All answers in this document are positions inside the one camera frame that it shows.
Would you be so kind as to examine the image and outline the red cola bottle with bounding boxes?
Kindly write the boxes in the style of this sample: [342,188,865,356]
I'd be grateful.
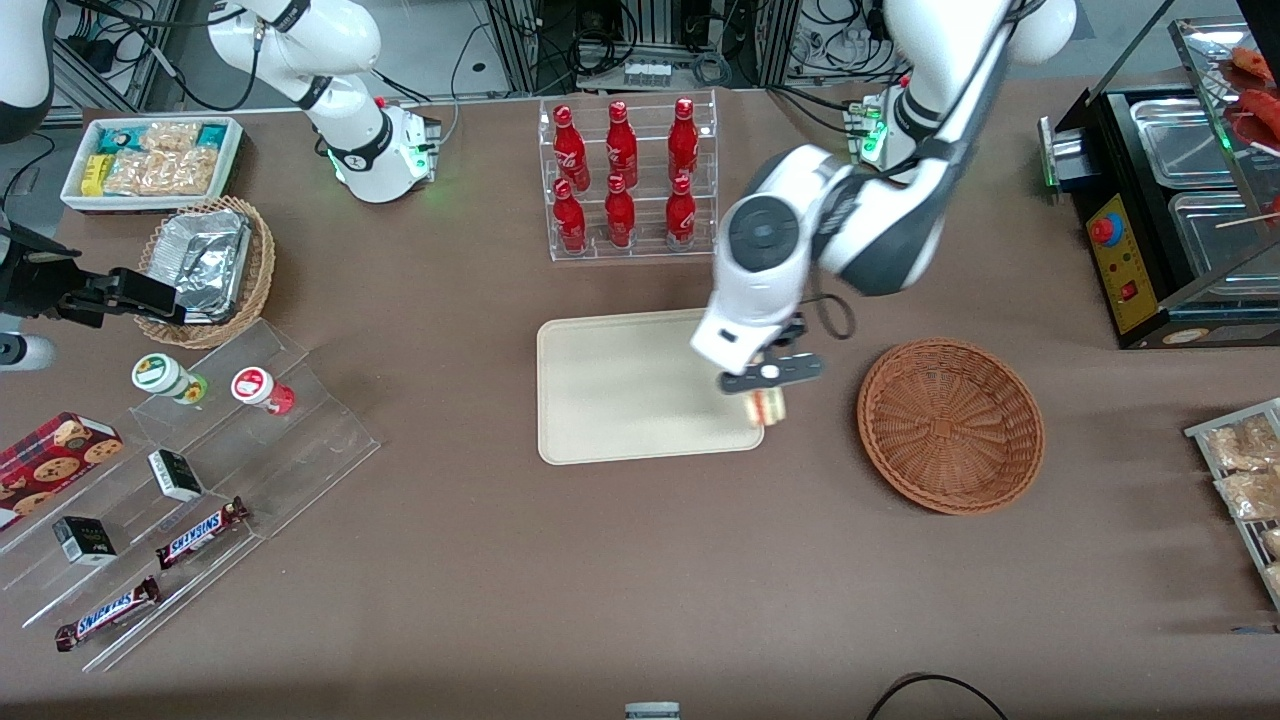
[605,100,639,189]
[665,175,697,251]
[553,178,588,254]
[604,174,637,249]
[552,104,591,191]
[667,97,700,186]

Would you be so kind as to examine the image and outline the beige plastic tray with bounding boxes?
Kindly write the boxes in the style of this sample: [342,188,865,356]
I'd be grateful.
[536,305,766,467]

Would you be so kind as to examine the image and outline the metal wire tray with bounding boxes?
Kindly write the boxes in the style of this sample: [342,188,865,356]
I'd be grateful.
[1184,398,1280,611]

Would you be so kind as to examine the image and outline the red cookie box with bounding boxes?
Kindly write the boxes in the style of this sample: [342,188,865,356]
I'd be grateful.
[0,412,125,533]

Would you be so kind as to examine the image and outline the large clear nut bag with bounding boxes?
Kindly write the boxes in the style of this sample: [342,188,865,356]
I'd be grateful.
[105,148,222,198]

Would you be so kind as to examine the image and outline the snickers chocolate bar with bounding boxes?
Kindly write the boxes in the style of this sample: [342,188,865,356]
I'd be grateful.
[155,497,251,571]
[54,576,161,653]

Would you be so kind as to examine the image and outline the green lidded cup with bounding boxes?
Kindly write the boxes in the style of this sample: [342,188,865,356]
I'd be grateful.
[131,353,209,406]

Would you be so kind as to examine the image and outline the small tan wicker basket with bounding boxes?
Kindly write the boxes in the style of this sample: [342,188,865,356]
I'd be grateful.
[133,195,277,351]

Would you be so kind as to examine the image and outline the large brown wicker basket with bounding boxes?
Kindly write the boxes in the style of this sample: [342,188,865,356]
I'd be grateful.
[856,337,1047,517]

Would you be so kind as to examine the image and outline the red lidded cup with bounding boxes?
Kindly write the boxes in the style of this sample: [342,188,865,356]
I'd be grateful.
[231,367,296,417]

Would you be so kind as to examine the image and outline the small black box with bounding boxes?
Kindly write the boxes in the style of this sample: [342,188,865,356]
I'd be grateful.
[52,516,118,567]
[148,449,205,503]

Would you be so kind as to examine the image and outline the steel warmer pan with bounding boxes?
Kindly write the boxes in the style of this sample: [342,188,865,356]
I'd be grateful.
[1130,97,1243,188]
[1168,190,1280,283]

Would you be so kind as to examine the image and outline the small clear nut bag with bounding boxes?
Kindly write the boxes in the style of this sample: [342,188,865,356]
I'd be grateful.
[140,120,202,154]

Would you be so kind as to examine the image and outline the stacked aluminium foil trays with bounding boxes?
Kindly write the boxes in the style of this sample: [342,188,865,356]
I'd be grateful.
[150,208,252,324]

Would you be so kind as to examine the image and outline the black food warmer machine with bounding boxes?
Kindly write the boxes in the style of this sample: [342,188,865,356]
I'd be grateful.
[1038,15,1280,351]

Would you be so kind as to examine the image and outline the white plastic snack bin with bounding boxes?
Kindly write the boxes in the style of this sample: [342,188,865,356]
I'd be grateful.
[60,115,245,216]

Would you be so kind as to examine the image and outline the black cable loop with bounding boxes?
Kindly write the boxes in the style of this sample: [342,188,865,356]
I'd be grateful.
[865,673,1011,720]

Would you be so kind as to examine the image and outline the clear acrylic stepped shelf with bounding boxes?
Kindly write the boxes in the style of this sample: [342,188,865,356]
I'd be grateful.
[0,318,382,674]

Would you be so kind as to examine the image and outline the clear acrylic bottle rack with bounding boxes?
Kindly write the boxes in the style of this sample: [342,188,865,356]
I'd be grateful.
[538,88,719,263]

